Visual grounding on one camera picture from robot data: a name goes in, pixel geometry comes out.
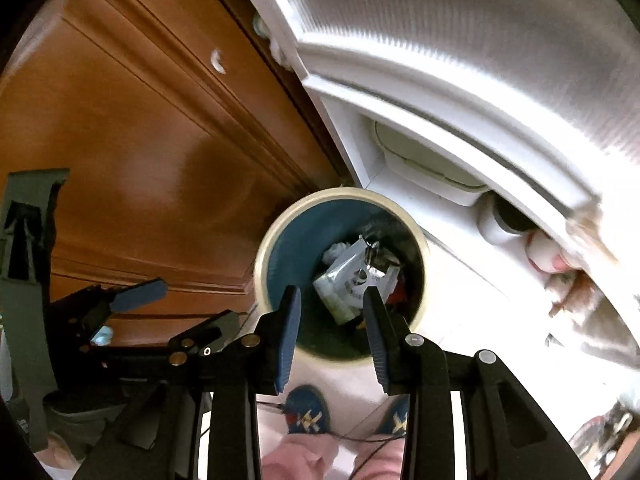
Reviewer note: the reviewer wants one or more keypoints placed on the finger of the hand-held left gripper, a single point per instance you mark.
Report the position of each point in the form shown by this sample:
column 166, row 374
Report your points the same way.
column 140, row 295
column 215, row 332

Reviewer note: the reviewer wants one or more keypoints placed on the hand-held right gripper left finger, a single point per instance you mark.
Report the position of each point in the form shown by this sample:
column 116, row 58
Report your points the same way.
column 286, row 345

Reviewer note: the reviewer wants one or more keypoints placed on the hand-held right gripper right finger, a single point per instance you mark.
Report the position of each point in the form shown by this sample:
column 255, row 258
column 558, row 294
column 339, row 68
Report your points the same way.
column 379, row 345

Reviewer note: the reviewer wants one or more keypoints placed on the round blue trash bin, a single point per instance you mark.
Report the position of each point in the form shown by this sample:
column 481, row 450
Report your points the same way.
column 295, row 240

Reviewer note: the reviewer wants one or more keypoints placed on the blue patterned slipper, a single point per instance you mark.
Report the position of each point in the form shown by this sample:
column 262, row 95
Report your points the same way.
column 307, row 410
column 395, row 417

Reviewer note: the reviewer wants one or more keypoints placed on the blue slippers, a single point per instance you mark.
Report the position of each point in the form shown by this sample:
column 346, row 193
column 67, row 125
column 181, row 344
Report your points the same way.
column 350, row 438

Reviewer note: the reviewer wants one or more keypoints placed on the pink trouser leg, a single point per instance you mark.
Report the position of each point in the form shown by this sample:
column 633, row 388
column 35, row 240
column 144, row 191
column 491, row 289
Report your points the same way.
column 382, row 462
column 287, row 457

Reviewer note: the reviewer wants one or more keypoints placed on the wooden cabinet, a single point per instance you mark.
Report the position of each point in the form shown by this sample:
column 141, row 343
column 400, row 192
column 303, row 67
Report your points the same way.
column 140, row 160

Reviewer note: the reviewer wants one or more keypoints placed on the white and pink bottle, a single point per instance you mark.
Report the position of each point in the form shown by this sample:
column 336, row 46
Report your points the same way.
column 545, row 255

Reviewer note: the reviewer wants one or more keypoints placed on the shiny crumpled wrapper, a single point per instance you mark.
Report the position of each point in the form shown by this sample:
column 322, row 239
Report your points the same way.
column 600, row 432

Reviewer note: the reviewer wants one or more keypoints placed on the white cabinet knob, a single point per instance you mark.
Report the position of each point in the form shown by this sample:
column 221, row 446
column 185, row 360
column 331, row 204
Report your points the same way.
column 217, row 61

